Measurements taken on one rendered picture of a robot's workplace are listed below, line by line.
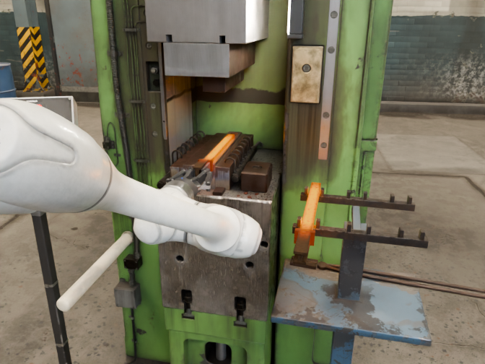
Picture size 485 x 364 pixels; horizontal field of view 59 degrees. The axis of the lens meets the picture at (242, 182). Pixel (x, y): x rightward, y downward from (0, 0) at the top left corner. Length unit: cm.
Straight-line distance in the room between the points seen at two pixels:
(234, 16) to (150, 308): 122
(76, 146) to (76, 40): 763
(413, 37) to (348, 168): 603
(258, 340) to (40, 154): 126
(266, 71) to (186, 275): 84
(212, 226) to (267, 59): 103
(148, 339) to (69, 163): 160
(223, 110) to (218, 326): 85
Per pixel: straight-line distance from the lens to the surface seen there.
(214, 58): 130
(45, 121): 47
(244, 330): 159
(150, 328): 199
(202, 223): 82
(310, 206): 113
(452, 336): 243
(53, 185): 48
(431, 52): 751
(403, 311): 127
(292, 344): 185
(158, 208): 75
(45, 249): 167
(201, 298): 155
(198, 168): 128
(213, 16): 130
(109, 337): 228
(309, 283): 131
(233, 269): 145
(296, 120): 143
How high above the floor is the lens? 144
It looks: 21 degrees down
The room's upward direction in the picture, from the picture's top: 1 degrees clockwise
